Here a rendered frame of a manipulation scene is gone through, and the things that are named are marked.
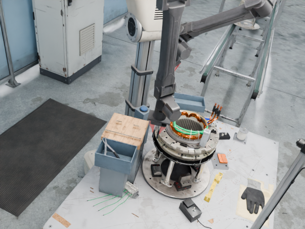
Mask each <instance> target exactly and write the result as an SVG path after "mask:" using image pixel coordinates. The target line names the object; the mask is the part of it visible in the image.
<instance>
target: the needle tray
mask: <svg viewBox="0 0 305 229"><path fill-rule="evenodd" d="M173 98H174V99H175V102H176V103H177V104H178V106H179V107H180V110H187V111H195V112H201V113H204V111H205V108H206V106H205V100H204V97H201V96H196V95H188V94H182V93H176V92H175V93H174V95H173Z"/></svg>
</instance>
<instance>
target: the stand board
mask: <svg viewBox="0 0 305 229"><path fill-rule="evenodd" d="M116 120H118V121H122V125H120V124H116ZM148 124H149V121H146V120H142V119H138V118H134V117H130V116H126V115H122V114H118V113H114V114H113V116H112V118H111V120H110V121H109V123H108V125H107V127H106V129H107V130H110V131H114V132H118V133H121V134H126V135H130V136H134V137H137V138H141V141H138V140H135V139H130V138H126V137H123V136H119V135H115V134H111V133H107V132H105V130H104V132H103V134H102V136H101V140H102V138H103V137H106V138H108V139H113V140H116V141H120V142H124V143H127V144H132V145H135V146H138V147H137V149H138V150H139V149H140V147H141V144H142V141H143V138H144V136H145V133H146V130H147V127H148ZM133 125H138V126H139V129H135V128H133Z"/></svg>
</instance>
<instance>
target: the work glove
mask: <svg viewBox="0 0 305 229"><path fill-rule="evenodd" d="M241 198H242V199H246V205H247V210H248V211H249V213H250V214H253V212H254V213H255V214H257V213H258V211H259V206H261V207H262V209H263V208H264V206H265V197H264V194H263V192H262V190H261V183H260V182H258V181H255V180H253V179H248V186H247V188H246V189H245V190H244V192H243V194H242V195H241Z"/></svg>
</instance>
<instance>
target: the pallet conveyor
mask: <svg viewBox="0 0 305 229"><path fill-rule="evenodd" d="M278 8H279V4H278V6H277V5H276V4H275V6H274V8H273V10H272V13H271V15H269V16H268V17H265V18H264V19H266V20H265V21H266V25H265V27H263V28H259V29H260V30H263V32H262V35H261V37H262V40H260V39H257V38H253V37H250V36H247V35H243V34H239V33H237V32H238V30H241V29H242V28H241V27H240V29H239V26H236V25H235V24H233V25H232V26H231V28H230V30H229V31H228V33H227V35H226V36H225V38H224V40H223V41H222V43H221V45H220V46H219V48H218V50H217V51H216V53H215V54H214V56H213V58H212V60H211V61H210V63H209V65H208V66H207V68H206V69H205V71H204V73H203V75H202V78H201V81H200V83H201V82H203V83H204V86H203V88H202V92H201V97H205V94H206V91H207V87H208V84H209V81H210V78H211V75H212V71H213V69H215V70H217V72H216V74H215V77H216V78H217V77H218V76H219V73H220V71H221V72H224V73H227V74H231V75H234V76H237V77H240V78H243V79H246V80H248V83H247V84H246V85H247V88H249V87H250V84H251V82H252V81H253V82H254V84H253V86H252V88H251V90H250V93H249V95H248V97H247V100H246V102H245V105H244V107H243V109H242V112H241V114H240V116H239V118H236V119H234V118H231V117H228V116H225V115H223V114H220V116H219V117H221V118H224V119H227V120H229V121H232V122H235V123H236V126H235V127H238V128H239V127H240V125H241V123H242V121H243V118H244V116H245V114H246V111H247V109H248V107H249V105H250V102H251V100H252V99H254V101H255V100H256V98H259V97H260V95H261V94H262V93H263V89H264V84H265V79H266V73H267V67H268V62H269V57H270V52H271V45H272V40H273V35H274V30H275V28H274V29H273V30H272V29H271V27H272V25H273V22H274V20H275V17H276V15H277V12H278ZM229 27H230V25H229V26H228V28H227V29H226V31H225V33H226V32H227V30H228V29H229ZM235 28H236V30H235ZM234 30H235V32H234ZM225 33H224V34H223V36H222V37H221V39H220V40H219V42H218V43H217V45H216V47H215V48H214V50H213V51H212V53H211V54H210V56H209V58H208V59H207V61H206V62H205V64H204V66H203V67H202V69H201V70H200V73H201V72H202V71H203V69H204V67H205V66H206V64H207V63H208V61H209V59H210V58H211V56H212V54H213V53H214V51H215V50H216V48H217V46H218V45H219V43H220V41H221V40H222V38H223V37H224V35H225ZM232 35H234V36H233V39H232V42H231V45H230V47H229V49H232V47H233V44H234V43H235V44H239V45H242V46H246V47H249V48H253V49H256V50H257V53H256V55H255V57H258V59H257V61H256V64H255V66H254V69H253V71H252V74H250V75H246V74H243V73H240V72H236V71H233V70H230V69H227V68H224V67H223V65H222V64H223V61H224V58H225V55H226V52H227V49H228V46H229V43H230V40H231V37H232ZM236 36H240V37H243V38H247V39H250V40H254V41H257V42H260V45H259V46H258V47H254V46H250V45H246V44H243V43H240V42H237V41H236V40H235V38H236ZM262 45H263V46H262ZM261 48H262V49H261ZM260 50H261V51H260ZM222 52H223V53H222ZM259 52H260V54H259ZM221 53H222V56H221V60H220V63H219V66H218V67H217V66H215V64H216V62H217V61H218V59H219V57H220V55H221ZM258 54H259V56H258ZM257 68H258V70H257ZM256 70H257V74H256V78H253V77H254V75H255V73H256ZM205 112H207V113H210V114H212V111H211V110H208V109H205Z"/></svg>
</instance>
